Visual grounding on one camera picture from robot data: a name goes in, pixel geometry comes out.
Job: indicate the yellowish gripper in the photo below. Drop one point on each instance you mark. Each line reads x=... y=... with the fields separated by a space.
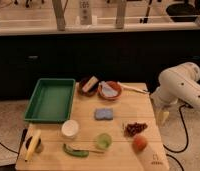
x=161 y=115

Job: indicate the blue sponge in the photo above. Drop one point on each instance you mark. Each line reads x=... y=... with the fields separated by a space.
x=103 y=114

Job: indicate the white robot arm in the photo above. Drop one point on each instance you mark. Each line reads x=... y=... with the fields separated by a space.
x=179 y=82

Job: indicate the green plastic tray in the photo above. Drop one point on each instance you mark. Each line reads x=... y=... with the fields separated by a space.
x=51 y=101

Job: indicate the dark red grapes bunch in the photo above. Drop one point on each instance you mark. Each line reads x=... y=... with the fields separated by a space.
x=132 y=129

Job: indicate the orange peach fruit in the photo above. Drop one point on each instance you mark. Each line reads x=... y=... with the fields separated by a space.
x=139 y=143

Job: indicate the terracotta bowl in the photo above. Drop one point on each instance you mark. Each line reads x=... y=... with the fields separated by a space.
x=115 y=86

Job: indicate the green translucent cup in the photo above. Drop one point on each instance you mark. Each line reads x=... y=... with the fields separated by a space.
x=103 y=141

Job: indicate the white cloth in bowl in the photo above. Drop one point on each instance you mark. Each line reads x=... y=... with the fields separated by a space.
x=107 y=90

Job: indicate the wooden block in bowl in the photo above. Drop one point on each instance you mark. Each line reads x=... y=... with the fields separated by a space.
x=91 y=82

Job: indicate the dark brown bowl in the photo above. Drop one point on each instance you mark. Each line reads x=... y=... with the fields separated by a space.
x=92 y=91

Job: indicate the white cup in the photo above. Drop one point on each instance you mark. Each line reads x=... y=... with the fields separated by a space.
x=70 y=128

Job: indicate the green pepper toy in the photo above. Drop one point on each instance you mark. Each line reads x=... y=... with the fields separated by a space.
x=74 y=152

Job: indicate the black chair base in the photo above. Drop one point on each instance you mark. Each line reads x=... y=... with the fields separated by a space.
x=182 y=12

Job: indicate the black round holder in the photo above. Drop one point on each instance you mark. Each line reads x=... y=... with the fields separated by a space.
x=39 y=147

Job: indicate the yellow banana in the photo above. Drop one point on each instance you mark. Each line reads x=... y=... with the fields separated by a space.
x=32 y=146

